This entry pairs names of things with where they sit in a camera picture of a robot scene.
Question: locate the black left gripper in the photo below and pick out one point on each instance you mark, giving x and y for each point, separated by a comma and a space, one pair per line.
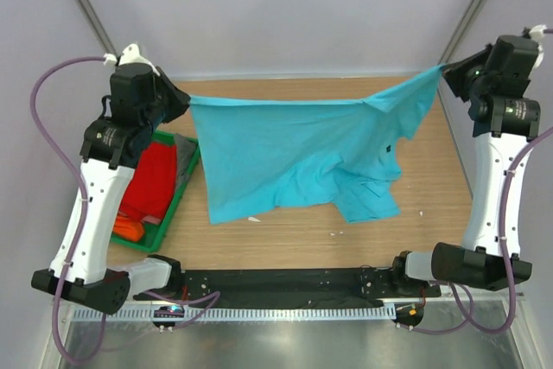
174, 98

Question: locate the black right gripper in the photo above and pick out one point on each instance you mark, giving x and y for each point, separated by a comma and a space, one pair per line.
468, 73

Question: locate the turquoise t shirt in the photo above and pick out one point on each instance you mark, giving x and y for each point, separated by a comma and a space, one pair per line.
259, 155

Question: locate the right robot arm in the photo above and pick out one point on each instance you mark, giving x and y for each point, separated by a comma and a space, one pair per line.
489, 254

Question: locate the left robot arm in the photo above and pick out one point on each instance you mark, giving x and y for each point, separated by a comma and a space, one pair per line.
79, 273

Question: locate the grey t shirt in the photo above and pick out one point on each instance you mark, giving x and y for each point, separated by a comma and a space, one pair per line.
184, 149

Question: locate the red t shirt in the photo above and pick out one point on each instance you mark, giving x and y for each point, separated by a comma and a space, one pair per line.
152, 186

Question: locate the pink t shirt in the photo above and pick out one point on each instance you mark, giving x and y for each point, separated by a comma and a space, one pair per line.
151, 220

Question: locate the green plastic bin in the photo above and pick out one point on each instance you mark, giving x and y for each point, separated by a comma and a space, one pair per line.
154, 235

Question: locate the orange t shirt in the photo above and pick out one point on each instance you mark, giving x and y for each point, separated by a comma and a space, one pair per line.
128, 228

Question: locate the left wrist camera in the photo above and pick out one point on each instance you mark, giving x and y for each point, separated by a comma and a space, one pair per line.
130, 55

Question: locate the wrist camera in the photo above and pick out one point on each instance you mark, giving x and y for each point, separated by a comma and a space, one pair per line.
130, 55
537, 34

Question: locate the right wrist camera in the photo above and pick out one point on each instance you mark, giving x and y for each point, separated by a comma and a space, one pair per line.
537, 34

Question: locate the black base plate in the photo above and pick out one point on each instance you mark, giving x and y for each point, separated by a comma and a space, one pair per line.
339, 288

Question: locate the white slotted cable duct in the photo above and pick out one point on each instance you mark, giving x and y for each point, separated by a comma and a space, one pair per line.
159, 313

